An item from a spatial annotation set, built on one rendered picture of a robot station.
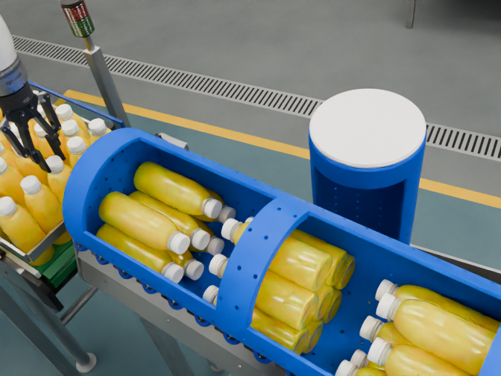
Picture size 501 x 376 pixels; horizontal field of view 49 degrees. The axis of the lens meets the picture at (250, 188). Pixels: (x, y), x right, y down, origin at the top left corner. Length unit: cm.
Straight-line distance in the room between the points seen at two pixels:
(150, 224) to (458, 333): 58
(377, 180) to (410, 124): 17
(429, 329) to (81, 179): 69
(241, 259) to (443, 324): 32
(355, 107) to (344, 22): 228
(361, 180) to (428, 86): 190
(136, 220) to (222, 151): 177
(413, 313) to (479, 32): 285
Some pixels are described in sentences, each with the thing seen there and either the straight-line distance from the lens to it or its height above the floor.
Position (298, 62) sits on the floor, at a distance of 334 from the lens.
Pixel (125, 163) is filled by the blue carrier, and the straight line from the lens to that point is 123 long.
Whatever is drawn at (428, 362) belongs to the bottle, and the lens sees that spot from 89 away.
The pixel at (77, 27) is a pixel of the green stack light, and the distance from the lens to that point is 163.
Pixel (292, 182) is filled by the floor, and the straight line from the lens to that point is 262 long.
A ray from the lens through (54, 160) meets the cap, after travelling 136.
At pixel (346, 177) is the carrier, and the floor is 99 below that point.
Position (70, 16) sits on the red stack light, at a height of 123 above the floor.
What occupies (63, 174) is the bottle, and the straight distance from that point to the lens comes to 137.
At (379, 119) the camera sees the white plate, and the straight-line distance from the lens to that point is 137.
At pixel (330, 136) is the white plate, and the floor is 104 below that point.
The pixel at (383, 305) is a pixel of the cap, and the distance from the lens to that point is 90.
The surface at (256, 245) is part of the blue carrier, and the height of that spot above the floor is 123.
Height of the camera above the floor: 195
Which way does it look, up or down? 48 degrees down
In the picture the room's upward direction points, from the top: 11 degrees counter-clockwise
